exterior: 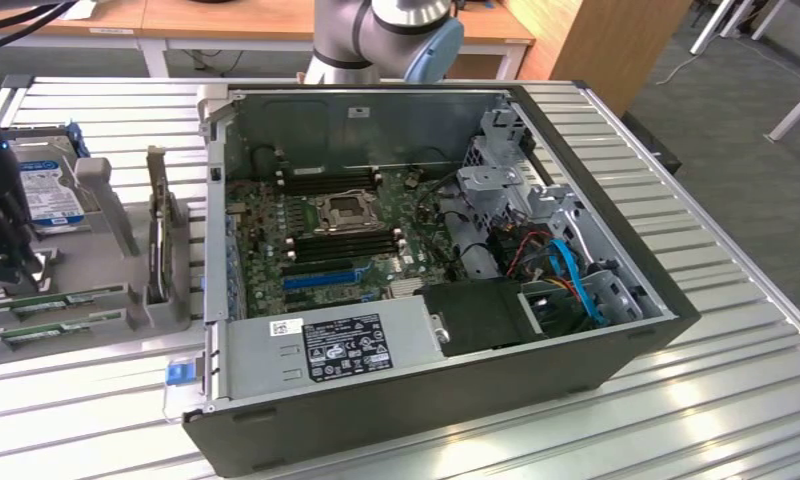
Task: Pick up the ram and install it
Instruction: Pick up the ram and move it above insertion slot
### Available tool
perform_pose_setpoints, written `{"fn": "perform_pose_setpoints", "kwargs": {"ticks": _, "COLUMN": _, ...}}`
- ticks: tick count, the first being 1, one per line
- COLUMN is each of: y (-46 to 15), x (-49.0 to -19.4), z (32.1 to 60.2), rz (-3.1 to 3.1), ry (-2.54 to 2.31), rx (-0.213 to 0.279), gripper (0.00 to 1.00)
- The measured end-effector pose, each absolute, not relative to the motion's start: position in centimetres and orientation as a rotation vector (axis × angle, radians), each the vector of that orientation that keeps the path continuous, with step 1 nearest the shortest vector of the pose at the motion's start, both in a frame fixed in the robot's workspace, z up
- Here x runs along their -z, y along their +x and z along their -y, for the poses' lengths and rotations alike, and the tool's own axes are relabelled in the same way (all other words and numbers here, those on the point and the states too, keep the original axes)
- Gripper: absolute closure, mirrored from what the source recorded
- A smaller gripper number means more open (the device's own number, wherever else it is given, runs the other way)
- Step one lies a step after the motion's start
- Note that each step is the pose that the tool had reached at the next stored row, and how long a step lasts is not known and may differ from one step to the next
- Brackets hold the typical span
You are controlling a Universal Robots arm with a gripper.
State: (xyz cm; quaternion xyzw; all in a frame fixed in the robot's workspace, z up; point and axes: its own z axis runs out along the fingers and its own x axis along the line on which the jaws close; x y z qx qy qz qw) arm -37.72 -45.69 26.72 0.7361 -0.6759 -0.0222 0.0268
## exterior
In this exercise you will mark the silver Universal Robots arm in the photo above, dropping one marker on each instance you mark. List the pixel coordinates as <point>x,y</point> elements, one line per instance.
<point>347,35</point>

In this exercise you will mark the green RAM stick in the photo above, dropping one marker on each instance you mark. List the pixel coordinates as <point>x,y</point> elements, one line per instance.
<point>46,331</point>
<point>53,302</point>

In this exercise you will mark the black RAM slot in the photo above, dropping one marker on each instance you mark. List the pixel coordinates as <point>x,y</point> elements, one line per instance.
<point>327,170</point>
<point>345,242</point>
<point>343,235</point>
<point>347,248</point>
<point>329,181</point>
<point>331,187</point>
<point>349,255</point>
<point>328,176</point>

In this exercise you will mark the hard disk with blue label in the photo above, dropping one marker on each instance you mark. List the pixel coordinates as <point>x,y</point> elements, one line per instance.
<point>46,190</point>

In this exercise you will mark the grey parts rack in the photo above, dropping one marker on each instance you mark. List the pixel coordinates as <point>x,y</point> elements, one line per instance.
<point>106,320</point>

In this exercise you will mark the graphics card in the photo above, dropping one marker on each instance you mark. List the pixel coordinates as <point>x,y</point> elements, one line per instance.
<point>158,225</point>

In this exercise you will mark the blue case latch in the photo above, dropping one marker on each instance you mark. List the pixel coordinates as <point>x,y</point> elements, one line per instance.
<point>179,373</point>

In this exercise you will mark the green motherboard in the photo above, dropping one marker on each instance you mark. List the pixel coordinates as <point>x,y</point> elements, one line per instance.
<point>267,240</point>

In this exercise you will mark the grey power supply with label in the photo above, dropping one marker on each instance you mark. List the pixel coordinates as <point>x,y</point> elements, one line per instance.
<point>260,360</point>

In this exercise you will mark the black expansion slot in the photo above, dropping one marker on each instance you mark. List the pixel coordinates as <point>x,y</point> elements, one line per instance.
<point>316,269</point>

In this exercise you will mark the blue expansion slot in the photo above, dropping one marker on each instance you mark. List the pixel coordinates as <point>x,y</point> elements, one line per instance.
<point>323,281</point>

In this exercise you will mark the CPU socket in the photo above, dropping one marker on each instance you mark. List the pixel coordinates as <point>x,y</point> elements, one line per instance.
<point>345,214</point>

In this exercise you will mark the silver chipset heat sink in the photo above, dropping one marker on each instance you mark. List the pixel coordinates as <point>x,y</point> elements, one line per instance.
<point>408,290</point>

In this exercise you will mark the black plastic fan shroud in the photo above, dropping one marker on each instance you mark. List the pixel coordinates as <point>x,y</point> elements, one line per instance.
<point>480,315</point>

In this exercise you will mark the black open PC case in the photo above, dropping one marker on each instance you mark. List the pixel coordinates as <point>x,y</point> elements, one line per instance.
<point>440,410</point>

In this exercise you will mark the metal disk bay cage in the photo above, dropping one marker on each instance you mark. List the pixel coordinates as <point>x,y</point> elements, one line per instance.
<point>573,220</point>

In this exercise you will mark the wooden cabinet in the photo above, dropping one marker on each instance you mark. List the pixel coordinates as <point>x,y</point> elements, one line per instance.
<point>600,45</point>

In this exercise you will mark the wooden desk with white frame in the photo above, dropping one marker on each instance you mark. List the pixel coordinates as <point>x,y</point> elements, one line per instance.
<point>227,22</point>

